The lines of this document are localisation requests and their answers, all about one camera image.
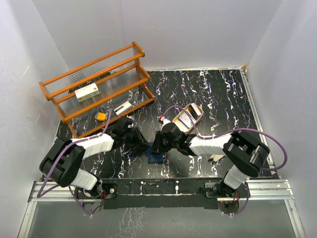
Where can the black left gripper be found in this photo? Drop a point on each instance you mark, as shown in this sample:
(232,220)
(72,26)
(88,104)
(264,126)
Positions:
(140,139)

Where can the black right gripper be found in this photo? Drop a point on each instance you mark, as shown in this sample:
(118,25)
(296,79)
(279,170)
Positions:
(157,145)

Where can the blue leather card holder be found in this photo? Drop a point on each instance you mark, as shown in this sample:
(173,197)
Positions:
(154,157)

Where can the stack of credit cards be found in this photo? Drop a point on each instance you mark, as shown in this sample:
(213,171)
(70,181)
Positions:
(191,116)

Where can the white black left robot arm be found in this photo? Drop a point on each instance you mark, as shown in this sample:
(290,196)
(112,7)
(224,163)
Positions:
(63,161)

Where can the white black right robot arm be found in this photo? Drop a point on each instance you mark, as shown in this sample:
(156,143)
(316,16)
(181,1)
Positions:
(247,153)

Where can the beige oval card tray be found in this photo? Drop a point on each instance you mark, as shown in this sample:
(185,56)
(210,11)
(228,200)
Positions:
(183,128)

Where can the white black small device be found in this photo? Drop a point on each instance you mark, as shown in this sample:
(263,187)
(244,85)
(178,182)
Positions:
(123,107)

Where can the orange yellow small object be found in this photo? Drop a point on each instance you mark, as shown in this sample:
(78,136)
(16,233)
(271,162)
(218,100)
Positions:
(100,117)

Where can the orange wooden shelf rack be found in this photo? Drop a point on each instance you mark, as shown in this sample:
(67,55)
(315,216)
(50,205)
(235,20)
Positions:
(119,77)

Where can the white red small box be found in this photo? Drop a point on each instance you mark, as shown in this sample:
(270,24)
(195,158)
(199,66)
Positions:
(86,92)

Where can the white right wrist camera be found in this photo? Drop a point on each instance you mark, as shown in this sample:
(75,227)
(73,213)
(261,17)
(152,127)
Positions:
(163,120)

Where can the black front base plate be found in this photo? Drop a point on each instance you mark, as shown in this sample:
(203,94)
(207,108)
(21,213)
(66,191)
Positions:
(158,193)

